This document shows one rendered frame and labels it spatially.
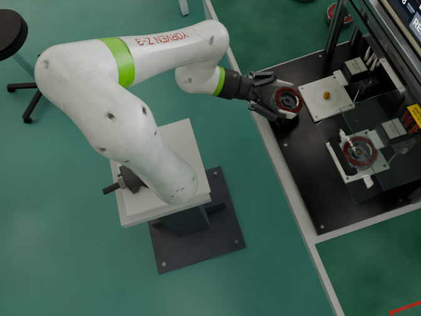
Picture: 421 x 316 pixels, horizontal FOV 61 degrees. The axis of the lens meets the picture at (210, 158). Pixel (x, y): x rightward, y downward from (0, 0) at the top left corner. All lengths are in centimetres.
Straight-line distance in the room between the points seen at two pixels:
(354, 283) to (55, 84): 96
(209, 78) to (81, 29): 195
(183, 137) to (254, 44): 49
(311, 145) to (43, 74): 87
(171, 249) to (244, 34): 114
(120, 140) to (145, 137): 5
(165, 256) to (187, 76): 116
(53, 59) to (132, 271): 148
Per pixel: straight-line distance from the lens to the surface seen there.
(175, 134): 131
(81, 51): 75
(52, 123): 255
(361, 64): 128
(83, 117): 66
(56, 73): 72
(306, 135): 128
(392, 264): 124
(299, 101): 127
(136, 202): 125
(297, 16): 162
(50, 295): 221
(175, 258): 196
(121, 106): 63
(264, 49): 150
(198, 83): 106
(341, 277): 119
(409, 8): 109
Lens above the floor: 191
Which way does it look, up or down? 66 degrees down
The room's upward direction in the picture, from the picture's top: 18 degrees counter-clockwise
